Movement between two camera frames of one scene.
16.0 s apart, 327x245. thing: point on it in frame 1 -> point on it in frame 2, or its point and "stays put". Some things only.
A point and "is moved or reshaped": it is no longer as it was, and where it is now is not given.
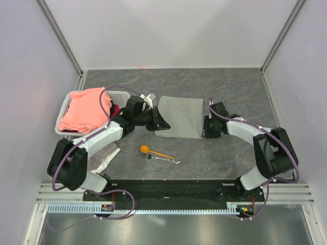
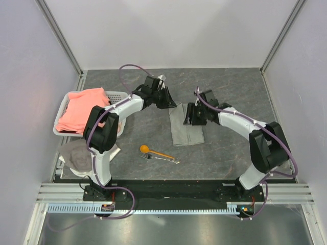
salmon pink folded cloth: [85, 113] stays put
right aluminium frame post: [282, 35] stays put
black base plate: [228, 190] stays put
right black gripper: [210, 135] -> [191, 109]
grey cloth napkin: [184, 115] is moved or reshaped
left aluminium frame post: [51, 19] stays put
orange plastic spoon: [144, 149] stays put
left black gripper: [157, 118] -> [165, 92]
